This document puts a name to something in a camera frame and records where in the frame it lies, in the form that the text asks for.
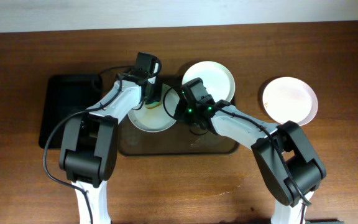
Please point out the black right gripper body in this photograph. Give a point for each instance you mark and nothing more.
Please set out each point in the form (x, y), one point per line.
(181, 111)

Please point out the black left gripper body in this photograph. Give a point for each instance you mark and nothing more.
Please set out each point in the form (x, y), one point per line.
(151, 93)

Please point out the green yellow sponge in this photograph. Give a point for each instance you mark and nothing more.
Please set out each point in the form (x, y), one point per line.
(152, 105)

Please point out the pale green plate with sauce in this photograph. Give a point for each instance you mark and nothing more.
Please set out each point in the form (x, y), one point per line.
(156, 119)

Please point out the cream white plate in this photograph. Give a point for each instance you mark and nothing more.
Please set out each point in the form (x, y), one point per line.
(217, 79)

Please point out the pink plate with sauce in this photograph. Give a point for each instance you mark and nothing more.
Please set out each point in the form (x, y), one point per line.
(289, 99)

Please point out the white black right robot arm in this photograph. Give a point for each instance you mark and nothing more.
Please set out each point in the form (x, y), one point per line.
(290, 167)

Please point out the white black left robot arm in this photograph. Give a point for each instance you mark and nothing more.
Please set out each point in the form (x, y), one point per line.
(89, 145)

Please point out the brown serving tray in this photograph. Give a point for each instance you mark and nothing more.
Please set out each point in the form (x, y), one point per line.
(179, 139)

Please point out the black rectangular tray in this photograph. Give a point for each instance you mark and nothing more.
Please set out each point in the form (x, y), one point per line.
(67, 94)

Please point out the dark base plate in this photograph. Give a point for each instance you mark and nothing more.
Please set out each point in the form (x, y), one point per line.
(324, 222)

